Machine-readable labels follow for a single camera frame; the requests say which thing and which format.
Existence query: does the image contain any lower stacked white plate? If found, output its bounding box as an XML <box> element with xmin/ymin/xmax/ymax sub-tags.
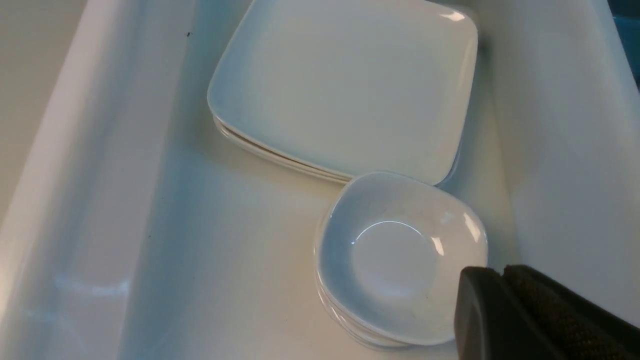
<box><xmin>214</xmin><ymin>122</ymin><xmax>351</xmax><ymax>185</ymax></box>

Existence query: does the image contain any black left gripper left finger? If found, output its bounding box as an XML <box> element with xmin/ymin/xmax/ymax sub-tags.
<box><xmin>454</xmin><ymin>266</ymin><xmax>567</xmax><ymax>360</ymax></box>

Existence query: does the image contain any teal plastic bin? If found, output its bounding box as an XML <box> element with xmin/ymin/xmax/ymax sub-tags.
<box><xmin>607</xmin><ymin>0</ymin><xmax>640</xmax><ymax>88</ymax></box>

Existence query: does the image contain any top stacked white plate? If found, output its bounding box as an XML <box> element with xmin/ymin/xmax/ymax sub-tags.
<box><xmin>212</xmin><ymin>116</ymin><xmax>356</xmax><ymax>182</ymax></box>

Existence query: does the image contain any large white plastic tub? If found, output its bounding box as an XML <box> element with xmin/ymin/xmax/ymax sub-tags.
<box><xmin>1</xmin><ymin>0</ymin><xmax>639</xmax><ymax>360</ymax></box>

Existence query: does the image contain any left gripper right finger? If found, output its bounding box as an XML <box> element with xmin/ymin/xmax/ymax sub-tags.
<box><xmin>502</xmin><ymin>265</ymin><xmax>640</xmax><ymax>360</ymax></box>

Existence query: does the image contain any white tray bowl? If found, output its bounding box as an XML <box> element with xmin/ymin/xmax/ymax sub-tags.
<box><xmin>313</xmin><ymin>172</ymin><xmax>489</xmax><ymax>346</ymax></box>
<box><xmin>314</xmin><ymin>270</ymin><xmax>417</xmax><ymax>351</ymax></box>

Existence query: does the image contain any large white square plate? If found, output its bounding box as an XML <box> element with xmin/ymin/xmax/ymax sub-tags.
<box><xmin>206</xmin><ymin>0</ymin><xmax>479</xmax><ymax>185</ymax></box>

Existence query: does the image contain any stacked white plate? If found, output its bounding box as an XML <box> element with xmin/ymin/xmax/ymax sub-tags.
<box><xmin>212</xmin><ymin>116</ymin><xmax>356</xmax><ymax>182</ymax></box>
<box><xmin>214</xmin><ymin>122</ymin><xmax>351</xmax><ymax>185</ymax></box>

